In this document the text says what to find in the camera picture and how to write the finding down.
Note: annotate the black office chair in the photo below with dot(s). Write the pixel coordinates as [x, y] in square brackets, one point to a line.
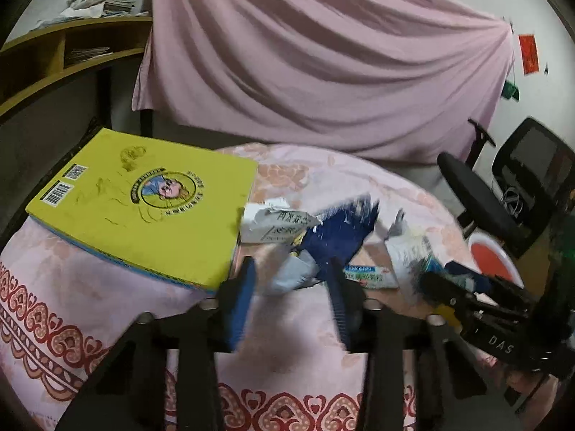
[533, 170]

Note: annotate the green wall hook item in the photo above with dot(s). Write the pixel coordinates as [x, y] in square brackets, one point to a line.
[510, 91]

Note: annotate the small white blue box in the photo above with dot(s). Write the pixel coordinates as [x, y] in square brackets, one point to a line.
[371, 277]

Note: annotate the papers pile on shelf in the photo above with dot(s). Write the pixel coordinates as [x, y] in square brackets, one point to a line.
[98, 9]

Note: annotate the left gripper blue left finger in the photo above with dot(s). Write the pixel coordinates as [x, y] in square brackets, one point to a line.
[234, 298]

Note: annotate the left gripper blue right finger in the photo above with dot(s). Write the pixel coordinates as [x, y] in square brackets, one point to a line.
[347, 303]

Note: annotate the dark blue snack wrapper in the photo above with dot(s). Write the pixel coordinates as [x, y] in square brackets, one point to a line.
[340, 235]

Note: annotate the pink floral tablecloth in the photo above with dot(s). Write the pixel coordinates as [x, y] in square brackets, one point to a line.
[90, 344]

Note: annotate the torn white carton box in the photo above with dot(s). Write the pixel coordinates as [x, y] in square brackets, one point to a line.
[274, 221]

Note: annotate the orange trash bucket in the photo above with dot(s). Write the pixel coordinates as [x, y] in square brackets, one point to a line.
[492, 259]

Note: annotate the white printed pouch package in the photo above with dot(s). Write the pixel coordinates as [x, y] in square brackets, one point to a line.
[411, 256]

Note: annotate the wooden shelf unit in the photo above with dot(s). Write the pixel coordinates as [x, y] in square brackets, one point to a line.
[48, 58]

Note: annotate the red paper wall decoration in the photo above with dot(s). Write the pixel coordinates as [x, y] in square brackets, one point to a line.
[529, 53]

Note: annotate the yellow children's book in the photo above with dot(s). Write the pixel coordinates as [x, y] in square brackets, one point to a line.
[164, 209]

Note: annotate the pink hanging sheet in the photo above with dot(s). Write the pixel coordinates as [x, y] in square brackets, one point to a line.
[398, 80]

